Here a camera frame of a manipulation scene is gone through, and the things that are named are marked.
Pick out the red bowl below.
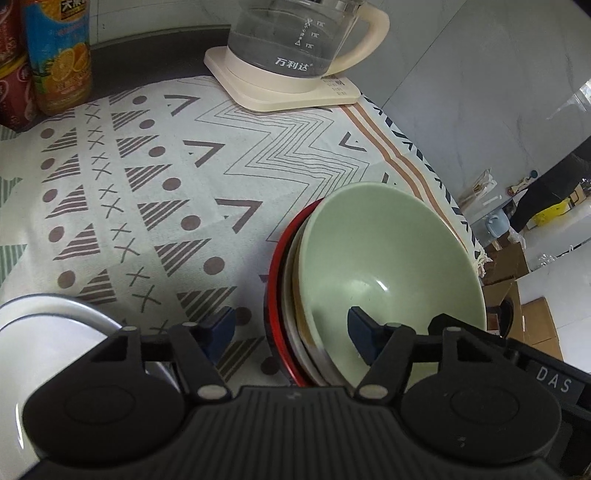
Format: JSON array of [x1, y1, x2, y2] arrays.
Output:
[[264, 198, 324, 386]]

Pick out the cream kettle base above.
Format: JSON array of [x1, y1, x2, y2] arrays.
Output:
[[204, 46, 362, 112]]

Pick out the white paper bags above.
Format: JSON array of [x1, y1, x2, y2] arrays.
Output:
[[462, 170, 498, 205]]

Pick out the white plate crossed utensils print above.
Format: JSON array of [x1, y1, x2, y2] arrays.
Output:
[[0, 318, 178, 467]]

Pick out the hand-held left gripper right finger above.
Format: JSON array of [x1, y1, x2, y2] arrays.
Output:
[[347, 305, 505, 400]]

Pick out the glass kettle with cream lid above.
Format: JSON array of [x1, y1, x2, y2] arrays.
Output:
[[226, 0, 391, 79]]

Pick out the pale blue container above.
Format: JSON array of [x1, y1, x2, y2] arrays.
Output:
[[485, 212, 511, 239]]

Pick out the cardboard box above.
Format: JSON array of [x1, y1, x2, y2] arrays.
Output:
[[480, 240, 565, 361]]

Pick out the patterned table cloth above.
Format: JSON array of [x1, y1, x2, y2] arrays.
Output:
[[0, 76, 492, 402]]

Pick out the pale green bowl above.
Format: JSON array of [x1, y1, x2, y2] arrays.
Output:
[[299, 182, 488, 384]]

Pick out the yellow box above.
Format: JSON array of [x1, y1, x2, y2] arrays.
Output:
[[531, 205, 572, 228]]

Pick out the orange juice bottle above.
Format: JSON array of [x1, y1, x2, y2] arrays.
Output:
[[21, 0, 93, 116]]

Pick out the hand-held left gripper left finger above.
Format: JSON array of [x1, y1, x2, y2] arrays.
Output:
[[91, 307, 237, 401]]

